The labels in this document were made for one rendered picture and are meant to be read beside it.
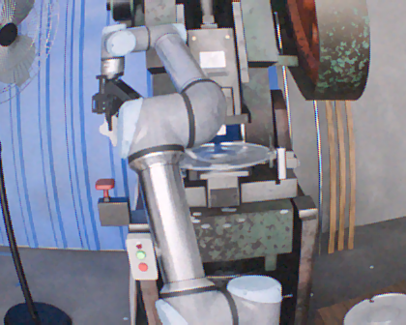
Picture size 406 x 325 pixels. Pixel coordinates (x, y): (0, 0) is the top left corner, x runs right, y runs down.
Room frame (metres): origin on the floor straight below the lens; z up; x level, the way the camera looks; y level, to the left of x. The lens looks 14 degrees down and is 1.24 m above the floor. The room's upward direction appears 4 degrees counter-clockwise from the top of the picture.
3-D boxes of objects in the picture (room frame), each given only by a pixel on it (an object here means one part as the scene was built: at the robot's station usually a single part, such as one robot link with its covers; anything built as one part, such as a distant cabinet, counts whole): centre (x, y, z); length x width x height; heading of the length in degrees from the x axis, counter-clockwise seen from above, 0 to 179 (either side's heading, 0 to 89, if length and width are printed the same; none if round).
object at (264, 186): (1.99, -0.05, 0.68); 0.45 x 0.30 x 0.06; 91
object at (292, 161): (1.99, -0.22, 0.76); 0.17 x 0.06 x 0.10; 91
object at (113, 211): (1.75, 0.26, 0.62); 0.10 x 0.06 x 0.20; 91
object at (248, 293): (1.18, -0.08, 0.62); 0.13 x 0.12 x 0.14; 108
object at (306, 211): (2.13, -0.31, 0.45); 0.92 x 0.12 x 0.90; 1
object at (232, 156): (1.86, -0.05, 0.78); 0.29 x 0.29 x 0.01
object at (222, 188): (1.81, -0.05, 0.72); 0.25 x 0.14 x 0.14; 1
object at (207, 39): (1.95, -0.05, 1.04); 0.17 x 0.15 x 0.30; 1
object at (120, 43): (1.67, 0.18, 1.17); 0.11 x 0.11 x 0.08; 18
